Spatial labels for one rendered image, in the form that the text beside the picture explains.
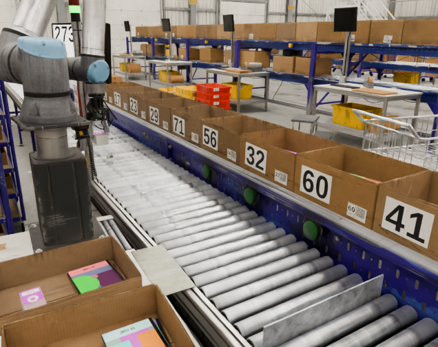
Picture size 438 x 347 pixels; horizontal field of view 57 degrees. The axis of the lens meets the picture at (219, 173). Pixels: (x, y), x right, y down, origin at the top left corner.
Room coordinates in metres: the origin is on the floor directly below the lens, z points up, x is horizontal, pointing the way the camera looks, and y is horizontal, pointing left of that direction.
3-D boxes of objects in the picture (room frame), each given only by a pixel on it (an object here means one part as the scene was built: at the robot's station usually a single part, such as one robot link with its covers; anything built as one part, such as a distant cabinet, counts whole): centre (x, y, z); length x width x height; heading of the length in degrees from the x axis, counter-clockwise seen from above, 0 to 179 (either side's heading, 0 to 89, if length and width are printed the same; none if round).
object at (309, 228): (1.35, -0.34, 0.81); 0.07 x 0.01 x 0.07; 32
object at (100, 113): (1.79, 0.54, 1.19); 0.09 x 0.08 x 0.12; 32
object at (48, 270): (1.00, 0.45, 0.80); 0.38 x 0.28 x 0.10; 121
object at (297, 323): (0.94, -0.31, 0.76); 0.46 x 0.01 x 0.09; 122
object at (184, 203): (1.74, 0.18, 0.72); 0.52 x 0.05 x 0.05; 122
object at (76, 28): (2.06, 0.70, 1.11); 0.12 x 0.05 x 0.88; 32
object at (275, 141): (1.79, -0.33, 0.96); 0.39 x 0.29 x 0.17; 32
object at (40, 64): (1.41, 0.60, 1.40); 0.17 x 0.15 x 0.18; 56
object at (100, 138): (1.81, 0.56, 1.04); 0.10 x 0.06 x 0.05; 32
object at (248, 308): (1.08, -0.23, 0.72); 0.52 x 0.05 x 0.05; 122
